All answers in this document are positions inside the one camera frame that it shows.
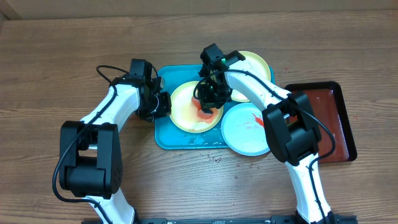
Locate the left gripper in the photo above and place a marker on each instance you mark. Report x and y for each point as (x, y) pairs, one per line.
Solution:
(165, 110)

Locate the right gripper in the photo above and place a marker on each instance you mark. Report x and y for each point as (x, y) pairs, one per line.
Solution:
(211, 101)

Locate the yellow-green plate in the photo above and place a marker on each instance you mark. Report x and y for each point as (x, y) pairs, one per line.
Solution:
(184, 113)
(260, 66)

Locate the red black sponge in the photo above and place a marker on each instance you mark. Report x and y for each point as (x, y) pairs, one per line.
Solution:
(207, 115)

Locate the yellow-green plate top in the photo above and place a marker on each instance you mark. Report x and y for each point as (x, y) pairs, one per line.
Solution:
(260, 66)

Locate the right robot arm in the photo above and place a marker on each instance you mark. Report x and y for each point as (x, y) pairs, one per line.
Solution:
(292, 131)

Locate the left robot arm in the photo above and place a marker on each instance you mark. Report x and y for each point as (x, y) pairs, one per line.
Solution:
(90, 167)

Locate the teal plastic tray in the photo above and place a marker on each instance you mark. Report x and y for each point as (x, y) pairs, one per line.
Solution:
(169, 136)

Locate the light blue plate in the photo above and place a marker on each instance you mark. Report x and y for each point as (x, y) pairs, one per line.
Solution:
(242, 129)

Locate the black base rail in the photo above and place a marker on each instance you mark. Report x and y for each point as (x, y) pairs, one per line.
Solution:
(276, 219)

